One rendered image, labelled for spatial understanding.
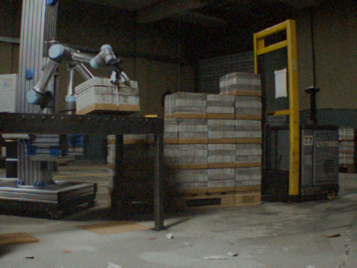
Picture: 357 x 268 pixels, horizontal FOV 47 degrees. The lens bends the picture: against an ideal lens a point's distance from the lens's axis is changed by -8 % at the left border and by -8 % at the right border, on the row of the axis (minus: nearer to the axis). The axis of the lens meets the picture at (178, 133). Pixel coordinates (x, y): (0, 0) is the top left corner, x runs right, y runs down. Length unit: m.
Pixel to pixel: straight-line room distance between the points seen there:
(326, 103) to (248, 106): 6.37
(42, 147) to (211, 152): 1.56
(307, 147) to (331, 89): 6.08
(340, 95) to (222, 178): 6.56
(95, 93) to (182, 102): 1.23
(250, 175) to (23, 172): 2.16
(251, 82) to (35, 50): 2.09
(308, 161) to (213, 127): 1.07
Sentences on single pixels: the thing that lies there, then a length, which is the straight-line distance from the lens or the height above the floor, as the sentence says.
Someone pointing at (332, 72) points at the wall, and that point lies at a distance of 10.57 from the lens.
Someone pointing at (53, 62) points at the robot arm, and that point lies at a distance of 3.52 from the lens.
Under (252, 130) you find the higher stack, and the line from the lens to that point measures 4.36.
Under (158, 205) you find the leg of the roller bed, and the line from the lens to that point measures 3.15.
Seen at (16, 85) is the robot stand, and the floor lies 1.13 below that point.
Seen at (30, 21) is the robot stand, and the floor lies 1.72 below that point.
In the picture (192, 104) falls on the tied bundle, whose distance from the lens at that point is 4.10.
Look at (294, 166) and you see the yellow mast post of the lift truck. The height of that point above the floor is 0.38.
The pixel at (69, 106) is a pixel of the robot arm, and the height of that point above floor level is 0.95.
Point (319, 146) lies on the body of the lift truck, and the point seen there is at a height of 0.57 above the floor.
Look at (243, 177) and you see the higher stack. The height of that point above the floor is 0.27.
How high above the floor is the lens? 0.65
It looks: 1 degrees up
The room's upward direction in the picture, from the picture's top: straight up
